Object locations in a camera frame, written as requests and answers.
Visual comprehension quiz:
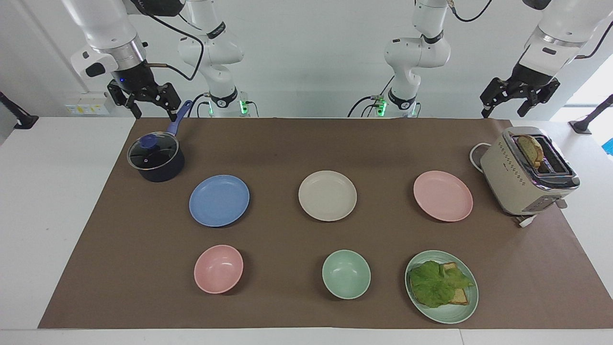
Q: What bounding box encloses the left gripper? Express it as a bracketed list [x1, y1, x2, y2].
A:
[480, 61, 561, 119]

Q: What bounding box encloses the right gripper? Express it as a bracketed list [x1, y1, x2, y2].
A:
[106, 61, 182, 122]

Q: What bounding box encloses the glass lid with blue knob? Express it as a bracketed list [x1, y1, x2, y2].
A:
[127, 132, 180, 171]

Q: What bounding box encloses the dark blue saucepan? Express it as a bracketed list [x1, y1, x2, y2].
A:
[127, 100, 193, 183]

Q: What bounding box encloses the black stand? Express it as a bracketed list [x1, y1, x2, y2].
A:
[568, 94, 613, 135]
[0, 91, 39, 130]

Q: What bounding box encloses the beige toaster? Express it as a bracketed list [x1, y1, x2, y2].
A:
[479, 126, 581, 217]

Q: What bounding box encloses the blue plate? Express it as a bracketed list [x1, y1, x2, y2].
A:
[189, 174, 250, 228]

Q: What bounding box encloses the pink plate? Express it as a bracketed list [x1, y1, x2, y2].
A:
[413, 170, 474, 223]

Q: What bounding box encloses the pink bowl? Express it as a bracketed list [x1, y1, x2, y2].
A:
[193, 244, 244, 295]

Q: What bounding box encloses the beige plate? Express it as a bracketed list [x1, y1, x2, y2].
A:
[298, 170, 358, 222]

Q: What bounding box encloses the green lettuce leaf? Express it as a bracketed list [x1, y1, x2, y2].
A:
[409, 260, 475, 309]

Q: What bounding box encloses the toasted bread slice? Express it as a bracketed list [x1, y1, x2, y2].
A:
[440, 262, 471, 306]

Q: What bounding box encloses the green plate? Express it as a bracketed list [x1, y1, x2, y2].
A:
[405, 250, 479, 325]

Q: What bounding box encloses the green bowl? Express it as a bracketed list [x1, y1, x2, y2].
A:
[321, 249, 372, 300]

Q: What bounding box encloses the black cable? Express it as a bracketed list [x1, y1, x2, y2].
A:
[575, 22, 613, 60]
[449, 0, 494, 23]
[347, 76, 396, 118]
[187, 93, 212, 118]
[136, 4, 205, 81]

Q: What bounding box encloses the white wall socket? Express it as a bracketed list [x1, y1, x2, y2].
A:
[65, 93, 111, 116]

